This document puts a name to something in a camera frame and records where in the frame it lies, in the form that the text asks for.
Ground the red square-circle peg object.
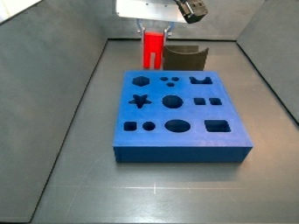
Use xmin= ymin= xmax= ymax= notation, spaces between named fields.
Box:
xmin=143 ymin=31 xmax=165 ymax=69

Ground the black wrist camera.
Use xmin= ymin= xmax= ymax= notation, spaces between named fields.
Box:
xmin=174 ymin=0 xmax=209 ymax=24

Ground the black curved object holder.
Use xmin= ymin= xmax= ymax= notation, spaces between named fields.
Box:
xmin=164 ymin=45 xmax=210 ymax=71

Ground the blue shape-sorting board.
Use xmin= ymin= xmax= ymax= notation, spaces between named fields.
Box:
xmin=114 ymin=71 xmax=254 ymax=163

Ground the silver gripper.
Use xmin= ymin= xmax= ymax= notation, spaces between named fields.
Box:
xmin=117 ymin=0 xmax=185 ymax=37

